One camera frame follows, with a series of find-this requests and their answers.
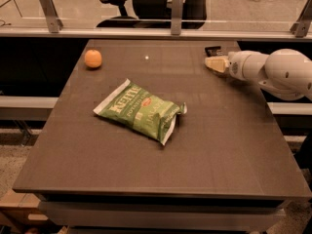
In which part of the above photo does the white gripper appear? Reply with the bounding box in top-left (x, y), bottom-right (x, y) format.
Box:
top-left (205, 51), bottom-right (268, 82)

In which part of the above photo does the black rxbar chocolate bar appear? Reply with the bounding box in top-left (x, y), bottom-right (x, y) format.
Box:
top-left (205, 46), bottom-right (223, 57)

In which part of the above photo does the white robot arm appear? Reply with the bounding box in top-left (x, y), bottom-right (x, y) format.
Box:
top-left (205, 46), bottom-right (312, 101)

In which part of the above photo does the green jalapeno chip bag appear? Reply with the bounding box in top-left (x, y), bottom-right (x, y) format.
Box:
top-left (94, 79), bottom-right (187, 145)

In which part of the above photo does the black office chair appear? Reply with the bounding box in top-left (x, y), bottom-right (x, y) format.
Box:
top-left (97, 0), bottom-right (207, 29)

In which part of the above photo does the orange fruit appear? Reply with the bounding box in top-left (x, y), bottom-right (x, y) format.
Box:
top-left (84, 50), bottom-right (102, 68)

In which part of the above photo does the cardboard box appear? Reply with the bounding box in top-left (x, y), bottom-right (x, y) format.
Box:
top-left (0, 189), bottom-right (52, 233)

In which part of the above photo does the middle metal bracket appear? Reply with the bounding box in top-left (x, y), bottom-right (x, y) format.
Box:
top-left (171, 0), bottom-right (183, 36)

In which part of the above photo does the metal bracket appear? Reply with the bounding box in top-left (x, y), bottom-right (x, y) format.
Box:
top-left (39, 0), bottom-right (63, 33)
top-left (290, 0), bottom-right (312, 38)
top-left (171, 0), bottom-right (183, 36)

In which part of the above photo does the right metal bracket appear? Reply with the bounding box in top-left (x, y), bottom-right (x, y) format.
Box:
top-left (290, 0), bottom-right (312, 38)

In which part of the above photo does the left metal bracket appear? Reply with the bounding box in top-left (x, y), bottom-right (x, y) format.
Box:
top-left (39, 0), bottom-right (63, 33)

